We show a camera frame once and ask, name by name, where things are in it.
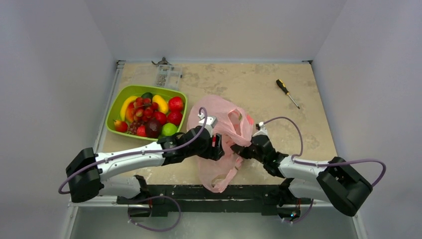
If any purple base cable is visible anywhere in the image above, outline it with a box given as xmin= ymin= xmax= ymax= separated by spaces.
xmin=282 ymin=199 xmax=314 ymax=225
xmin=127 ymin=196 xmax=182 ymax=232

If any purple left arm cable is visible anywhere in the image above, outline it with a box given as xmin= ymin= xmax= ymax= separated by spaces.
xmin=58 ymin=107 xmax=209 ymax=195

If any aluminium frame rail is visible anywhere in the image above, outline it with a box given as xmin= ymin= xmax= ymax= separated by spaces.
xmin=59 ymin=60 xmax=126 ymax=239

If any dark green fake avocado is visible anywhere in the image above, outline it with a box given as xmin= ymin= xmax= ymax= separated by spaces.
xmin=141 ymin=92 xmax=153 ymax=99

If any red fake pomegranate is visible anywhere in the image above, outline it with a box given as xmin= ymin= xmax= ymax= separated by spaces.
xmin=167 ymin=111 xmax=183 ymax=126

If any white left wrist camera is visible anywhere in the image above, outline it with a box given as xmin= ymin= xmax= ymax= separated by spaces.
xmin=198 ymin=113 xmax=218 ymax=136

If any yellow fake banana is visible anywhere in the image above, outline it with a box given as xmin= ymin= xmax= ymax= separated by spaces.
xmin=119 ymin=96 xmax=137 ymax=121

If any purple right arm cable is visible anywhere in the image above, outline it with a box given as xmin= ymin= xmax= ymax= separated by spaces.
xmin=262 ymin=116 xmax=387 ymax=188

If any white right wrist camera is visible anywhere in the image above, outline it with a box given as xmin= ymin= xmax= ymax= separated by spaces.
xmin=253 ymin=121 xmax=268 ymax=137

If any shiny red fake apple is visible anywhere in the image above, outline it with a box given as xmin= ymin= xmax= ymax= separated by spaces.
xmin=168 ymin=96 xmax=184 ymax=112

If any black yellow screwdriver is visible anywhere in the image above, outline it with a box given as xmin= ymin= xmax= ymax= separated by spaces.
xmin=276 ymin=79 xmax=300 ymax=109

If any yellow fake mango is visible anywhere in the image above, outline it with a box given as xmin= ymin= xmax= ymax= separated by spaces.
xmin=152 ymin=95 xmax=169 ymax=115

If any red fake grape bunch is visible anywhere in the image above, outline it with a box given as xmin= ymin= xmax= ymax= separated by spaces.
xmin=127 ymin=121 xmax=144 ymax=135

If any clear plastic screw box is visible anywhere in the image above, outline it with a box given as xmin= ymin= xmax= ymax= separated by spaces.
xmin=136 ymin=65 xmax=183 ymax=91

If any green fake apple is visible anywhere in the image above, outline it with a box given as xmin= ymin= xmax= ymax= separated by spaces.
xmin=161 ymin=123 xmax=178 ymax=136

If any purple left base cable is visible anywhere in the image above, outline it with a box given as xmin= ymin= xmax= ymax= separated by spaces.
xmin=127 ymin=196 xmax=182 ymax=232

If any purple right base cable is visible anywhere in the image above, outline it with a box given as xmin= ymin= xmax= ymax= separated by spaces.
xmin=282 ymin=199 xmax=314 ymax=225

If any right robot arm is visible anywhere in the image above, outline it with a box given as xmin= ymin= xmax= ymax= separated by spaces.
xmin=230 ymin=135 xmax=373 ymax=217

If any red orange fake mango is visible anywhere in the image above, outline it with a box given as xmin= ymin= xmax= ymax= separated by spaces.
xmin=125 ymin=102 xmax=135 ymax=123

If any dark maroon fake fruit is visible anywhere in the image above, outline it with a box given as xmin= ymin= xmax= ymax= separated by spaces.
xmin=145 ymin=119 xmax=162 ymax=138

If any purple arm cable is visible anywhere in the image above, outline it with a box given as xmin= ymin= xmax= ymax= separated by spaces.
xmin=58 ymin=107 xmax=209 ymax=195
xmin=262 ymin=116 xmax=387 ymax=188

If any green plastic tray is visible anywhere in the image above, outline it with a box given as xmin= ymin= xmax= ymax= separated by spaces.
xmin=105 ymin=85 xmax=188 ymax=141

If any red round fake fruit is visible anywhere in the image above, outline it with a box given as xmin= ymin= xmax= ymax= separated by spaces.
xmin=136 ymin=125 xmax=147 ymax=137

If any pink plastic bag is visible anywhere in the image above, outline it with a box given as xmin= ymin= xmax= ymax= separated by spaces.
xmin=187 ymin=95 xmax=254 ymax=193

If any dark metal clamp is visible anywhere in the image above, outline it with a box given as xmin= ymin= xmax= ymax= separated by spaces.
xmin=151 ymin=57 xmax=172 ymax=66

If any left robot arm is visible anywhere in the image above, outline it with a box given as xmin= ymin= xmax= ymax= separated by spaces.
xmin=59 ymin=125 xmax=224 ymax=204

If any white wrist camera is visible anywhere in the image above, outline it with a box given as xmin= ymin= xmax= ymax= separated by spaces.
xmin=253 ymin=121 xmax=268 ymax=137
xmin=198 ymin=113 xmax=218 ymax=136

